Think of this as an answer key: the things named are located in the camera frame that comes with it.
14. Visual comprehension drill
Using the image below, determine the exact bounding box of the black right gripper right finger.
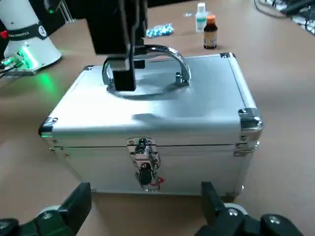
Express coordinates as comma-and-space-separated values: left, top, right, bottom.
195, 181, 305, 236

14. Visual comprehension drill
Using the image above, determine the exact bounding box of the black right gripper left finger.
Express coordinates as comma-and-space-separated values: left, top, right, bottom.
0, 181, 92, 236

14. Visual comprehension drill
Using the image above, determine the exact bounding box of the silver aluminium medicine case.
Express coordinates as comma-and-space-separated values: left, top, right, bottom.
38, 44, 263, 197

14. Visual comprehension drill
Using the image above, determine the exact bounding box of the blue white capsule bag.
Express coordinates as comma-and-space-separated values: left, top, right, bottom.
145, 23, 175, 38

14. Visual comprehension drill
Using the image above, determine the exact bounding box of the white plastic bottle green label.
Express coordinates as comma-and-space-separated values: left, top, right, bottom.
195, 2, 207, 33

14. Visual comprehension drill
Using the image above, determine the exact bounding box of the brown bottle with orange cap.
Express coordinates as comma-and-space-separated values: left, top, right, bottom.
203, 14, 218, 49

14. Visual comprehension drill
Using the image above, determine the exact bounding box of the black left base cable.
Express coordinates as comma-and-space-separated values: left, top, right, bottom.
0, 58, 25, 77

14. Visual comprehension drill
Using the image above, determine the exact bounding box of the black cable bundle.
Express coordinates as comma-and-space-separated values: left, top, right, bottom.
253, 0, 315, 18

